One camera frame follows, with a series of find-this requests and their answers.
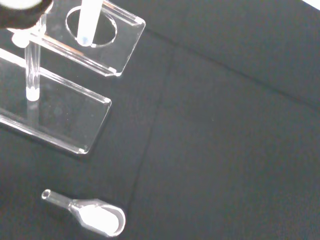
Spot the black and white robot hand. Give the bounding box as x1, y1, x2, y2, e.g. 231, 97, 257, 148
0, 0, 54, 30

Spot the clear acrylic funnel stand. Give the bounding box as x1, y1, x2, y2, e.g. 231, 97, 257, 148
0, 0, 147, 155

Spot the glass weighing funnel with powder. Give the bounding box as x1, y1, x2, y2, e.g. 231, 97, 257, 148
41, 189, 126, 238

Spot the black bench cloth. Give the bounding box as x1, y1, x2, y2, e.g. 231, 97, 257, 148
0, 0, 320, 240

